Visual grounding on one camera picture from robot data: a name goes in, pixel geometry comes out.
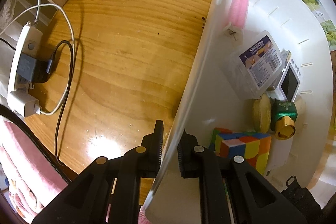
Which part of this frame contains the cream round case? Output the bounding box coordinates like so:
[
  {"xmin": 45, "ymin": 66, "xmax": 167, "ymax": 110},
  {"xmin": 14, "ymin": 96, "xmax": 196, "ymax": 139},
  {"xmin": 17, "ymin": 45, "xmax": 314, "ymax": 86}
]
[{"xmin": 253, "ymin": 93, "xmax": 271, "ymax": 134}]

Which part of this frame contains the green bottle gold cap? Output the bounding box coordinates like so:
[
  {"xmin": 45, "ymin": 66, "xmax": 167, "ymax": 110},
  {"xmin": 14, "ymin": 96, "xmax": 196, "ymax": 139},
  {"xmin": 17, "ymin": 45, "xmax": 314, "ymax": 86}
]
[{"xmin": 270, "ymin": 99, "xmax": 298, "ymax": 140}]

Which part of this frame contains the white small screen device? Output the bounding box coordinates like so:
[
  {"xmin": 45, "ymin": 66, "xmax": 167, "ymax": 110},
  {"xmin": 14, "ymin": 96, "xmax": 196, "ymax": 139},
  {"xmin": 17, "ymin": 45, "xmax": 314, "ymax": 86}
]
[{"xmin": 266, "ymin": 51, "xmax": 302, "ymax": 102}]

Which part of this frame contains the clear plastic toothpick box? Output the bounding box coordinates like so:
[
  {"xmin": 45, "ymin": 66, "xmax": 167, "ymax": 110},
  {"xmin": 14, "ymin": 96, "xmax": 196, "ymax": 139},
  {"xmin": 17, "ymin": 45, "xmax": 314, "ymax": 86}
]
[{"xmin": 223, "ymin": 31, "xmax": 285, "ymax": 100}]

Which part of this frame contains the white plastic storage bin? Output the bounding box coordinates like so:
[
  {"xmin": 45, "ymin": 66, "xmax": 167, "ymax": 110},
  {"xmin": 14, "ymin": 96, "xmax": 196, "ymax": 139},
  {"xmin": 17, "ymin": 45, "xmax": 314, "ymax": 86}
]
[{"xmin": 144, "ymin": 0, "xmax": 335, "ymax": 223}]

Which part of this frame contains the white square box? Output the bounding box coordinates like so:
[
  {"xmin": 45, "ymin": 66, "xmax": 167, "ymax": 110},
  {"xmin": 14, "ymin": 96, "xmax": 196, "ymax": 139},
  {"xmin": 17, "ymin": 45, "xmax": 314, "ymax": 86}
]
[{"xmin": 265, "ymin": 135, "xmax": 293, "ymax": 176}]

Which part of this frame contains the multicolour puzzle cube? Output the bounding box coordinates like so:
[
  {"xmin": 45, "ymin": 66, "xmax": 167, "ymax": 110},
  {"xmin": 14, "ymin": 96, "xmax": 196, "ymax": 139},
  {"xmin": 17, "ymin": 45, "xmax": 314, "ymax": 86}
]
[{"xmin": 210, "ymin": 127, "xmax": 272, "ymax": 174}]

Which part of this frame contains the white usb charger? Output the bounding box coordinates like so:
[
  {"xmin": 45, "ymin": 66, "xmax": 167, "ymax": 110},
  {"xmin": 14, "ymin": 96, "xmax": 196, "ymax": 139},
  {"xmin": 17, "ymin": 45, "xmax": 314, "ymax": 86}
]
[{"xmin": 7, "ymin": 90, "xmax": 41, "ymax": 118}]

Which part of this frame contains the grey power adapter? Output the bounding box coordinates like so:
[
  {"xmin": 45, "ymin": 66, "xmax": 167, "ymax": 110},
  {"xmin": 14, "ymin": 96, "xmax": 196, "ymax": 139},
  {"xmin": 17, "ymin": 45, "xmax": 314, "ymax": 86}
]
[{"xmin": 17, "ymin": 53, "xmax": 49, "ymax": 83}]

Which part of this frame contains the white power strip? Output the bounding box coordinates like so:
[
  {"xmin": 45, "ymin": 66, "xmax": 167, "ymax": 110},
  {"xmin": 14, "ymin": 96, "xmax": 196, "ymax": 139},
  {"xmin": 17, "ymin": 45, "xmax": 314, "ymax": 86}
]
[{"xmin": 7, "ymin": 22, "xmax": 42, "ymax": 118}]

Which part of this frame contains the pink foam roller item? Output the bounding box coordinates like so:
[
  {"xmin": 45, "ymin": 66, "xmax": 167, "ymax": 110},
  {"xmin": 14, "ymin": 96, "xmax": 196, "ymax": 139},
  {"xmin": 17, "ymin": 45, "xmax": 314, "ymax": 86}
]
[{"xmin": 223, "ymin": 0, "xmax": 249, "ymax": 42}]

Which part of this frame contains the thick black cable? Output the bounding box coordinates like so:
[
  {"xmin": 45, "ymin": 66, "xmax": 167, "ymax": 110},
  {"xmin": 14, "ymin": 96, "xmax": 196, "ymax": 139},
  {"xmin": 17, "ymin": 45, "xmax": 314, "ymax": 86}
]
[{"xmin": 0, "ymin": 103, "xmax": 73, "ymax": 185}]

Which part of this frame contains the black usb cable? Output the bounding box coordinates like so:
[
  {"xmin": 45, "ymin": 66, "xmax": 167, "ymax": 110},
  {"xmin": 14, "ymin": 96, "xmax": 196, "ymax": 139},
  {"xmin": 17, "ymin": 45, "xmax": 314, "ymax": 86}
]
[{"xmin": 45, "ymin": 40, "xmax": 76, "ymax": 167}]

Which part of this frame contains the white charger cable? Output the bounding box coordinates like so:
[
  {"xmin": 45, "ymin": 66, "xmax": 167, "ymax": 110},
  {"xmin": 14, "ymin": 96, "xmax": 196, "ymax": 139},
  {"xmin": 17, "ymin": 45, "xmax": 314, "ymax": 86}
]
[{"xmin": 0, "ymin": 0, "xmax": 76, "ymax": 116}]

